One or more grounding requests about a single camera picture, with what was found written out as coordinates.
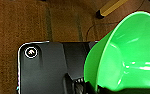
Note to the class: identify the green plastic bowl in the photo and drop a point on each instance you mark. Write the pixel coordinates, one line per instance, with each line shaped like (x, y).
(124, 46)

